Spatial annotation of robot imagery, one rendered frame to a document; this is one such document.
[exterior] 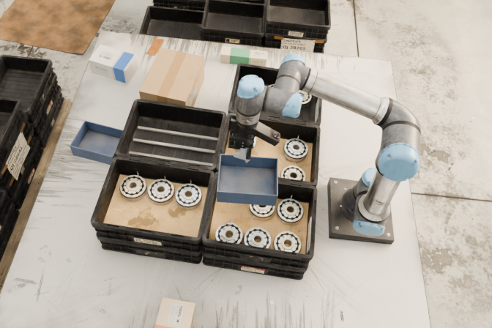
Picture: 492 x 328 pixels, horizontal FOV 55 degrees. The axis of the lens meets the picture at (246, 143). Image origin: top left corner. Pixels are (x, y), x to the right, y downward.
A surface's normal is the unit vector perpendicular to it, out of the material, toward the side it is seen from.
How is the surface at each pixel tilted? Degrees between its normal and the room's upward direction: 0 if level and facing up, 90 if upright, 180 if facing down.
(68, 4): 2
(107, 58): 0
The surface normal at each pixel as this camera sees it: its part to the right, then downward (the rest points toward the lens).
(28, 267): 0.07, -0.58
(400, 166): -0.24, 0.70
